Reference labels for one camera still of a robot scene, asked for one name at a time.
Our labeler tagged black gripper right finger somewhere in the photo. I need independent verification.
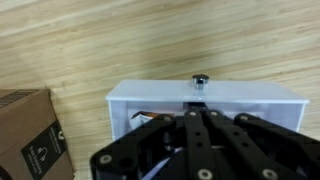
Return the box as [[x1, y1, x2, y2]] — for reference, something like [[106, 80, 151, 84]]
[[197, 101, 320, 180]]

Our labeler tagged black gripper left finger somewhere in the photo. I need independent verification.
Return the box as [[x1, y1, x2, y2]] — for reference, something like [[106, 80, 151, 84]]
[[89, 101, 219, 180]]

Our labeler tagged white drawer with black knob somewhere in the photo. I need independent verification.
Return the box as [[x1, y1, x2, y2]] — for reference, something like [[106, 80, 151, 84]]
[[105, 73, 310, 141]]

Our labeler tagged orange white packet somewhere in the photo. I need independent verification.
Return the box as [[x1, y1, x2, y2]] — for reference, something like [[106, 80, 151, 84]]
[[128, 111, 162, 132]]

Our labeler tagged brown cardboard shipping box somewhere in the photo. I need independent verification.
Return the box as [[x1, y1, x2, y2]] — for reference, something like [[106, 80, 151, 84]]
[[0, 88, 75, 180]]

